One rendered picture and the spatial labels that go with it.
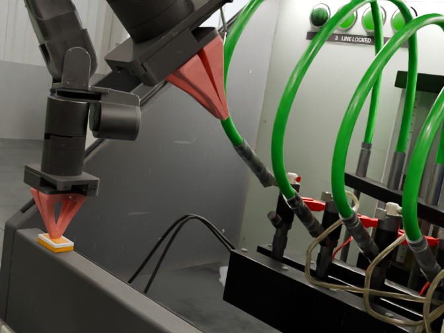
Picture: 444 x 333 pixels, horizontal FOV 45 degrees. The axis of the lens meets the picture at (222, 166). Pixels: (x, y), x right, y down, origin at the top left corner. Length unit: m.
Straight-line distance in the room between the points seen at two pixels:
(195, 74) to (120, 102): 0.36
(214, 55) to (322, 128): 0.68
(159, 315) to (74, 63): 0.34
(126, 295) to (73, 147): 0.22
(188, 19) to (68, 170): 0.40
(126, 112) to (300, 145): 0.46
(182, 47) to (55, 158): 0.39
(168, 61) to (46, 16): 0.36
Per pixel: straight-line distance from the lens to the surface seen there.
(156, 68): 0.41
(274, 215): 0.78
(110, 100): 0.78
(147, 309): 0.66
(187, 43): 0.43
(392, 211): 0.71
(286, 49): 1.18
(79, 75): 0.75
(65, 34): 0.76
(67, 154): 0.77
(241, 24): 0.66
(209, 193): 1.13
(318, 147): 1.11
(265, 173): 0.73
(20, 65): 7.59
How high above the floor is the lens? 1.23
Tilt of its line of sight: 9 degrees down
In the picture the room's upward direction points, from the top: 9 degrees clockwise
